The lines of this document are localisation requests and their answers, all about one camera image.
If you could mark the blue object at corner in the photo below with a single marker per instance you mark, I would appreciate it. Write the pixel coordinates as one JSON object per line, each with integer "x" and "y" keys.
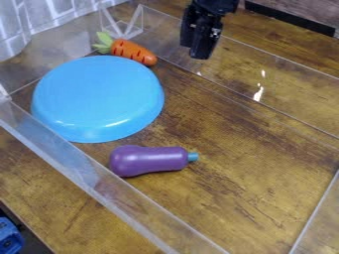
{"x": 10, "y": 238}

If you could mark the purple toy eggplant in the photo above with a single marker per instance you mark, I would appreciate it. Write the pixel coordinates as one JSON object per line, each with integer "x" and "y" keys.
{"x": 130, "y": 160}

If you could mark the clear acrylic enclosure wall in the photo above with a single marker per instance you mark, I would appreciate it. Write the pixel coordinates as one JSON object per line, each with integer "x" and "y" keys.
{"x": 256, "y": 110}

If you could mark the clear acrylic triangle bracket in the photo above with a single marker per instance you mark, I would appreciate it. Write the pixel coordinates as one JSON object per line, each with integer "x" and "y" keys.
{"x": 118, "y": 28}

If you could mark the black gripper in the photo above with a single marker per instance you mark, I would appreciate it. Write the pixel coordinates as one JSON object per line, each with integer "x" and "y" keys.
{"x": 207, "y": 31}

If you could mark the orange toy carrot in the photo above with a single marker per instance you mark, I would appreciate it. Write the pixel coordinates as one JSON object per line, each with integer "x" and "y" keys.
{"x": 124, "y": 48}

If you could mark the blue upturned bowl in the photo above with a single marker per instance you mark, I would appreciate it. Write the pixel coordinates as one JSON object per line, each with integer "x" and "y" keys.
{"x": 97, "y": 99}

